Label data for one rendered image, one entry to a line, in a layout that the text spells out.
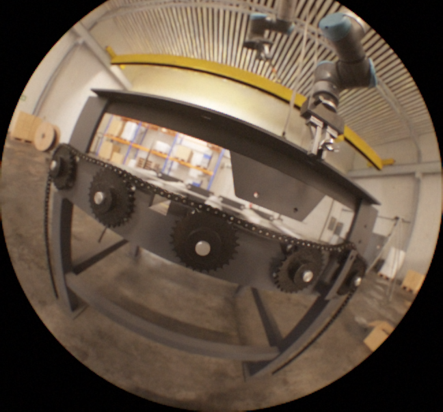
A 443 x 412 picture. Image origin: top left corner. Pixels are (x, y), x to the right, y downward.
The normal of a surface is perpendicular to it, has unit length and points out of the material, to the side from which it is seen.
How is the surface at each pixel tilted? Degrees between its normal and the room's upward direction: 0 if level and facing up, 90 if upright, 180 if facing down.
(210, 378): 0
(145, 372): 0
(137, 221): 90
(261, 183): 90
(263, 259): 90
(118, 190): 90
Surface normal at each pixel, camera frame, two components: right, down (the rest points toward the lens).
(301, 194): 0.03, 0.03
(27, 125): 0.93, 0.36
